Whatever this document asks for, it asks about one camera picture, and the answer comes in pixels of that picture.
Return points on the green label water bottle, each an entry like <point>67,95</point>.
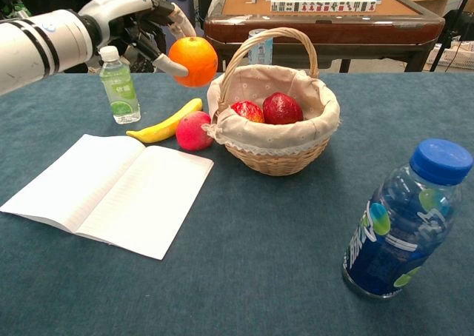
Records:
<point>120,91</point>

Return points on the wicker basket with cloth liner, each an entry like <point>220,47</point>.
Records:
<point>274,158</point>

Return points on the dark red fruit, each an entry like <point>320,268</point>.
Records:
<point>283,110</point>

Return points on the orange fruit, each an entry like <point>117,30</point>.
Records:
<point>196,60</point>

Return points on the teal table cloth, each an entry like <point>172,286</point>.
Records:
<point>259,221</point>

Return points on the yellow banana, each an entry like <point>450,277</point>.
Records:
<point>163,128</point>

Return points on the light blue drink can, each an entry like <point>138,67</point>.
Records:
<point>261,53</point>

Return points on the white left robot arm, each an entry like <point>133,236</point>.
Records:
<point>37,43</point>

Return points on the white open notebook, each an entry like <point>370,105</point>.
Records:
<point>148,203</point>

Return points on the brown mahjong table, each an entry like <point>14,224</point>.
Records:
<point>352,27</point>

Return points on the white plastic crate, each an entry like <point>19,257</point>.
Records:
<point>461,56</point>

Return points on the pink red peach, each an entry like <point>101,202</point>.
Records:
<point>192,132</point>

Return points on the red yellow apple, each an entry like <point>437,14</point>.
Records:
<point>248,111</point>

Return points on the blue cap sports drink bottle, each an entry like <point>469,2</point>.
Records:
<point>400,240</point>

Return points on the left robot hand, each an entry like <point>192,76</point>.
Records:
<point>118,3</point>

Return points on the face-up mahjong tile row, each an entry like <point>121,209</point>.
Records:
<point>322,6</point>

